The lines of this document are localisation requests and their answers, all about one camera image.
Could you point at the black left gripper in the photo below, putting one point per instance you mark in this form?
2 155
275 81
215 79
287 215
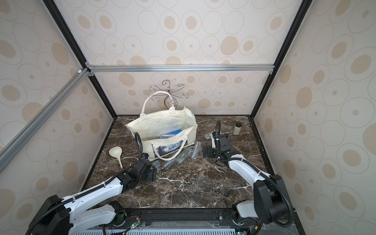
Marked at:
153 175

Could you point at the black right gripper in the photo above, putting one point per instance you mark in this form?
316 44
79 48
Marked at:
212 151

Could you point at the clear case silver compass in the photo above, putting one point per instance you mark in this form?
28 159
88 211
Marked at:
169 164

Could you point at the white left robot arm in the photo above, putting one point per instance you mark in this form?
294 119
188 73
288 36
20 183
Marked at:
75 213

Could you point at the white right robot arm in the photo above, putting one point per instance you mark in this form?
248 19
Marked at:
271 202

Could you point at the clear compass case back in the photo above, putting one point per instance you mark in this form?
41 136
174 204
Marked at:
209 135

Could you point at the clear case blue compass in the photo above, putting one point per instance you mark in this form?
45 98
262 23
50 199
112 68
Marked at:
196 149

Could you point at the starry night canvas bag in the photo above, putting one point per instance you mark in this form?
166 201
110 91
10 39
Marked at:
150 126

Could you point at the small jar black lid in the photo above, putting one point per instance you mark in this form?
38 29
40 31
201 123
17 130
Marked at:
237 128

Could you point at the silver metal hook stand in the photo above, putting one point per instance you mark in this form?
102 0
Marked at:
168 94

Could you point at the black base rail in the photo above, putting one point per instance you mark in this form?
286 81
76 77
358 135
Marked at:
176 218

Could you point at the horizontal aluminium rail back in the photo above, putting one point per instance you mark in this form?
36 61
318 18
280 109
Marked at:
176 68

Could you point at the diagonal aluminium rail left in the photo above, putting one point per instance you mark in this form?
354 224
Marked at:
23 137

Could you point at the black corner frame post right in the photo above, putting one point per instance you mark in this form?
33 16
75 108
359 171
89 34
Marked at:
296 23

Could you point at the black corner frame post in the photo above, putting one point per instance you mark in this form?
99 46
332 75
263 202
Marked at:
76 49
296 23

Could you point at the black corner frame post left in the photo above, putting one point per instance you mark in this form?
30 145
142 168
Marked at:
76 49

